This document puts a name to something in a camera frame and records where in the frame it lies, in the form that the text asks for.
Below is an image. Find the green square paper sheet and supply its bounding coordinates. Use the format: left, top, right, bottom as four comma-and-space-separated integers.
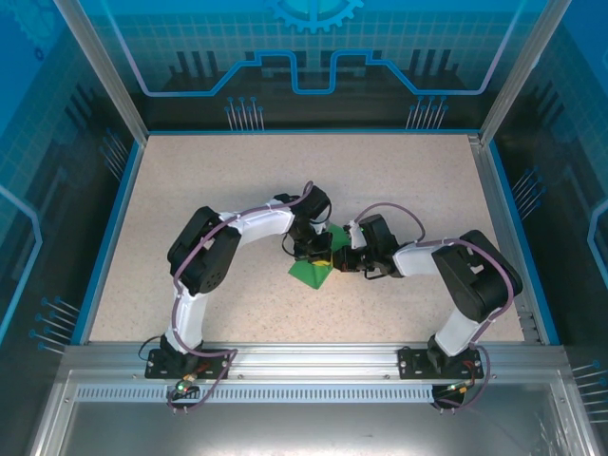
287, 222, 355, 291

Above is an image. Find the metal tray panel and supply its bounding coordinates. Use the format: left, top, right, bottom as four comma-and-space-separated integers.
26, 369, 602, 456

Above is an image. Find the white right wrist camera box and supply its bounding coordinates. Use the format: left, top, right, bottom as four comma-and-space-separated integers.
344, 218, 367, 252

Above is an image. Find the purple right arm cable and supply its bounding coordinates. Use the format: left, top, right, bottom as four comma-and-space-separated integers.
355, 202, 523, 415

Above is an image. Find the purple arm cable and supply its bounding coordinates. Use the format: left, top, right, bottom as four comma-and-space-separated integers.
170, 179, 315, 415
355, 202, 523, 415

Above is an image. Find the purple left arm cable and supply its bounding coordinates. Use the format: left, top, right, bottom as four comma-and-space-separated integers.
170, 179, 315, 415

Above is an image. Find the aluminium mounting rail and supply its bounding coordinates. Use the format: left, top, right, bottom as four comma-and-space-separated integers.
61, 342, 569, 381

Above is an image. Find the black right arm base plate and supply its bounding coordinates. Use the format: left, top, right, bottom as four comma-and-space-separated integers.
397, 345, 485, 380

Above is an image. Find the slotted grey cable duct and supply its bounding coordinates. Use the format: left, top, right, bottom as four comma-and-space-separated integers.
75, 385, 436, 405

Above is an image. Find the aluminium side rail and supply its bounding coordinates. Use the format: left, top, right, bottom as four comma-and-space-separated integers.
467, 134, 542, 344

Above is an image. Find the left cable plug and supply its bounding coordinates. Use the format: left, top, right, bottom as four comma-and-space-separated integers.
174, 372, 199, 395

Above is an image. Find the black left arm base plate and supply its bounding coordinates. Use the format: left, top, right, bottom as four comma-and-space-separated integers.
144, 348, 233, 380

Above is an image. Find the blue table border frame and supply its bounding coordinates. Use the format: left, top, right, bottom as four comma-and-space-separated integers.
69, 126, 562, 347

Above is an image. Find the aluminium frame post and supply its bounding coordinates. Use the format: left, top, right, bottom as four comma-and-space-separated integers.
477, 0, 574, 146
51, 0, 149, 143

